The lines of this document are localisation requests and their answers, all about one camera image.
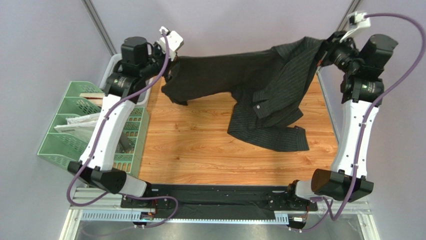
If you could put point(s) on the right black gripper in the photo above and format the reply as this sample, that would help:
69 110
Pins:
327 48

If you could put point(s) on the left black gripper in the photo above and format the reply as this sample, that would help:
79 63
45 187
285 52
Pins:
156 49

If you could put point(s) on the dark pinstriped long sleeve shirt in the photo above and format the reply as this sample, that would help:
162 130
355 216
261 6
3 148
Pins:
268 87

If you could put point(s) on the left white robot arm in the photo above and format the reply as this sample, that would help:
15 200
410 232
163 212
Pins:
140 61

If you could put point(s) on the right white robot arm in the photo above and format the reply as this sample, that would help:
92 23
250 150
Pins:
361 88

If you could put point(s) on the white plastic basket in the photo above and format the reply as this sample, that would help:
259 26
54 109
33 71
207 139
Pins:
143 99

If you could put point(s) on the wooden block in rack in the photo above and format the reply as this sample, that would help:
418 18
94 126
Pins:
95 98

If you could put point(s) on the green file organizer rack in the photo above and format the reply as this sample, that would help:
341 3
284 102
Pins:
62 148

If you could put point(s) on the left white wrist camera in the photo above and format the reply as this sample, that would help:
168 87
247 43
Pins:
175 40

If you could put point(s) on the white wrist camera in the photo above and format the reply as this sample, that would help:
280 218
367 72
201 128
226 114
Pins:
175 40
357 21

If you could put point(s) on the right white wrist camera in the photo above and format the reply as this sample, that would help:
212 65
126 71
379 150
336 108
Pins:
357 21

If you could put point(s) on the aluminium rail frame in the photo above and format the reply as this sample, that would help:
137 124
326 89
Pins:
105 220

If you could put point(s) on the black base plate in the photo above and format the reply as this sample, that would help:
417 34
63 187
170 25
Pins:
219 202

